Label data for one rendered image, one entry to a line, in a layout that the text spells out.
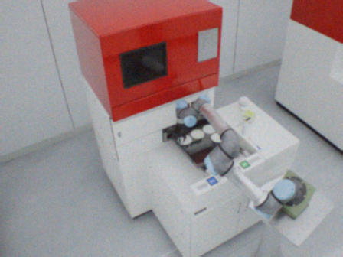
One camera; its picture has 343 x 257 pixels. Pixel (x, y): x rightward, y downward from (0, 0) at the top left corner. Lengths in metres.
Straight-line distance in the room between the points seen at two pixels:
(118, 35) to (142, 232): 1.79
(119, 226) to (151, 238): 0.32
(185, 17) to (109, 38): 0.48
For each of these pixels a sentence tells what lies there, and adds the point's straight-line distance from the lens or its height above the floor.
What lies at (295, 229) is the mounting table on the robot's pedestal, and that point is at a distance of 2.01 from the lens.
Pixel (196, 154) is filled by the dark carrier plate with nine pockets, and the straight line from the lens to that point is 2.18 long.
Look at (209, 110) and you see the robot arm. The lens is 1.85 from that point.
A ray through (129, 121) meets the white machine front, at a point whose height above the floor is 1.15.
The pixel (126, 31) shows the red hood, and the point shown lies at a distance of 1.72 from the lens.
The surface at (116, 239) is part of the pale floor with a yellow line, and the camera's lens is 2.86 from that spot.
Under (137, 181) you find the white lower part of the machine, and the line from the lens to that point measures 2.51.
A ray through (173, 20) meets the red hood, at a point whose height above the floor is 1.80.
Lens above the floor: 2.45
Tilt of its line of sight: 41 degrees down
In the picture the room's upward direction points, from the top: 1 degrees counter-clockwise
